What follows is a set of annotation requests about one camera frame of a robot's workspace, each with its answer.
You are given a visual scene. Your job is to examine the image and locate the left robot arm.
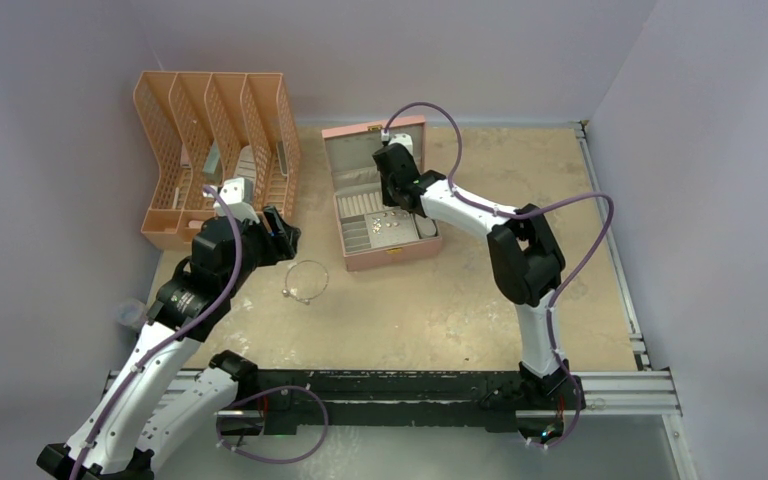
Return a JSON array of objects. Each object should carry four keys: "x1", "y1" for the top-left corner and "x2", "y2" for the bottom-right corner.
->
[{"x1": 36, "y1": 206, "x2": 301, "y2": 479}]

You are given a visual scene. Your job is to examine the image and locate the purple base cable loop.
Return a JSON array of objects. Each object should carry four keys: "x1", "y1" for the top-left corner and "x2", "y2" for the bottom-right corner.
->
[{"x1": 215, "y1": 382, "x2": 332, "y2": 466}]

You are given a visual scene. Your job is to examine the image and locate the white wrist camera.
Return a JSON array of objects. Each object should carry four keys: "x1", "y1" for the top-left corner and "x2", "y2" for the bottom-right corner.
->
[
  {"x1": 380, "y1": 131, "x2": 414, "y2": 155},
  {"x1": 218, "y1": 177, "x2": 260, "y2": 224}
]

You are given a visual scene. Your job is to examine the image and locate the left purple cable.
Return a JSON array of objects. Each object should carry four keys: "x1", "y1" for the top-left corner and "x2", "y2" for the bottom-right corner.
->
[{"x1": 67, "y1": 185, "x2": 245, "y2": 480}]

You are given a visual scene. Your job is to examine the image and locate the pink jewelry box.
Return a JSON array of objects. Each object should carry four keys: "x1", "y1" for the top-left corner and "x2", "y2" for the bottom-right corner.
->
[{"x1": 321, "y1": 121, "x2": 443, "y2": 272}]

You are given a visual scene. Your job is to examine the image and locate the grey metal block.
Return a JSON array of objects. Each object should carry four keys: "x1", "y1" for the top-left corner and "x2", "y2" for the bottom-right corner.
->
[{"x1": 202, "y1": 143, "x2": 223, "y2": 185}]

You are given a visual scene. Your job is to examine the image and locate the silver beaded bracelet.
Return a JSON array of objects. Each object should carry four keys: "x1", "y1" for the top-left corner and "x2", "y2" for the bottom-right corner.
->
[{"x1": 281, "y1": 259, "x2": 331, "y2": 307}]

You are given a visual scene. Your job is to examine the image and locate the orange plastic file organizer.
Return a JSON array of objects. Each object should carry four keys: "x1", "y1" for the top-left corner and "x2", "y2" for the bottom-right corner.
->
[{"x1": 133, "y1": 71, "x2": 302, "y2": 251}]

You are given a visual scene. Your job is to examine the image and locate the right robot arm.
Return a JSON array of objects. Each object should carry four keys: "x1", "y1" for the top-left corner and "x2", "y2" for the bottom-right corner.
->
[{"x1": 372, "y1": 141, "x2": 584, "y2": 408}]

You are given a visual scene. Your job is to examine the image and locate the clear plastic cup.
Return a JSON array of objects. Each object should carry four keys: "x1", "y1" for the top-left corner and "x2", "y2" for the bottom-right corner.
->
[{"x1": 114, "y1": 299, "x2": 146, "y2": 330}]

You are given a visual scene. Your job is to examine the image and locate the earrings in box tray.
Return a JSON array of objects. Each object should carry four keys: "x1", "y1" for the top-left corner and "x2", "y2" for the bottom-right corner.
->
[{"x1": 367, "y1": 210, "x2": 410, "y2": 233}]

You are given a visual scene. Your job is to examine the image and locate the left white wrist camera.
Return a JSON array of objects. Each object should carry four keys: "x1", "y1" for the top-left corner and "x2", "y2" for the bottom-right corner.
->
[{"x1": 218, "y1": 177, "x2": 260, "y2": 224}]

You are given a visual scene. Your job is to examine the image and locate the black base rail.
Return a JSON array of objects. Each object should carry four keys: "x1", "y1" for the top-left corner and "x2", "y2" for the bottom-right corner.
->
[{"x1": 221, "y1": 368, "x2": 586, "y2": 442}]

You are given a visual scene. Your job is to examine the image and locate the white oval pad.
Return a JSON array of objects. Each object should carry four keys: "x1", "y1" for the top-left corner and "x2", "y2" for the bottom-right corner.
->
[{"x1": 415, "y1": 216, "x2": 438, "y2": 239}]

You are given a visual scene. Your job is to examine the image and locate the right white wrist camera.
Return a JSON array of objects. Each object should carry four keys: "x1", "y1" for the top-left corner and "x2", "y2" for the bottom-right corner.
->
[{"x1": 380, "y1": 131, "x2": 414, "y2": 155}]

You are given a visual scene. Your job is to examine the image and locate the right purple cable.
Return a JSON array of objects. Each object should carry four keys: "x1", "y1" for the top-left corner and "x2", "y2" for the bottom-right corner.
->
[{"x1": 383, "y1": 101, "x2": 616, "y2": 372}]

